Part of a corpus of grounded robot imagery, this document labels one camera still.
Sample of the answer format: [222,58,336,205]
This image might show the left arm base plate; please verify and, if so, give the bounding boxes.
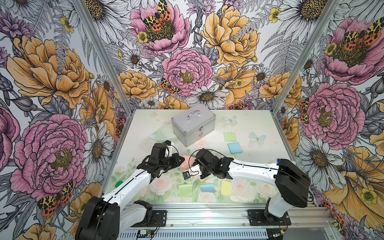
[132,200,168,227]

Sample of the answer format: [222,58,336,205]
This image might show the pink and yellow memo pad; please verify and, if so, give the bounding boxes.
[181,155,195,169]

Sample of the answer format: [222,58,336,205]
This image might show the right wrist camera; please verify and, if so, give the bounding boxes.
[183,165,202,180]

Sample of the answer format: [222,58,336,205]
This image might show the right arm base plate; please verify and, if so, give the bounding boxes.
[247,209,292,227]

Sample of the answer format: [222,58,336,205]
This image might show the torn blue memo page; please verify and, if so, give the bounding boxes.
[200,184,216,193]

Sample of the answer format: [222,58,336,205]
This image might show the torn green memo page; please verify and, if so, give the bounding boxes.
[178,184,193,198]

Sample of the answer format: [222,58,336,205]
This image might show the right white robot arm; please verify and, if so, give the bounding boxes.
[189,149,314,219]

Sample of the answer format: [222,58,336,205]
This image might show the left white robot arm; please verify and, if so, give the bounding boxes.
[75,141,185,240]

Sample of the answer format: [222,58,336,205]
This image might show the silver metal first-aid case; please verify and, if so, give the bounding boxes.
[171,104,216,147]

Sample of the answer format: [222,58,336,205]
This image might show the green memo pad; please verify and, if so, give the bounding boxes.
[224,132,237,142]

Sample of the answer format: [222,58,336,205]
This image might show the blue memo pad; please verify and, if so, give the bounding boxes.
[228,142,243,154]

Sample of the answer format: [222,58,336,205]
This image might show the torn yellow memo page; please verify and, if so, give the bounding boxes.
[221,181,232,196]

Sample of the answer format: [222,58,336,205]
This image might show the aluminium front rail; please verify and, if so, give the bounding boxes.
[118,203,332,239]

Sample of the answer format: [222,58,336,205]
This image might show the green circuit board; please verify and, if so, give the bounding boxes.
[136,230,156,240]

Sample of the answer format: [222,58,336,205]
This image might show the clear glass bowl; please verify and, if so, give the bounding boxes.
[149,125,179,143]

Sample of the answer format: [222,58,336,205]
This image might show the green cap white bottle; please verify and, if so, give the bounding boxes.
[115,181,123,188]

